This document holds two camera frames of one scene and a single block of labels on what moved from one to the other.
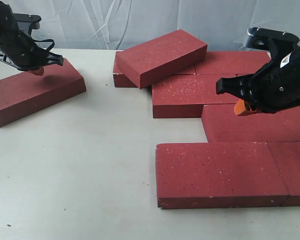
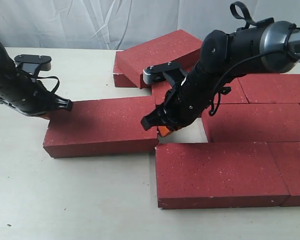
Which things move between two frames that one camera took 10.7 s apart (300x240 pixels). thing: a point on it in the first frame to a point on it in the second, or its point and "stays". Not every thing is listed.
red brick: [293, 160] stays
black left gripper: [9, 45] to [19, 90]
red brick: [221, 124] stays
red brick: [210, 175] stays
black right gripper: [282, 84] to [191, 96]
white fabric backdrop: [113, 25] stays
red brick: [16, 96] to [103, 126]
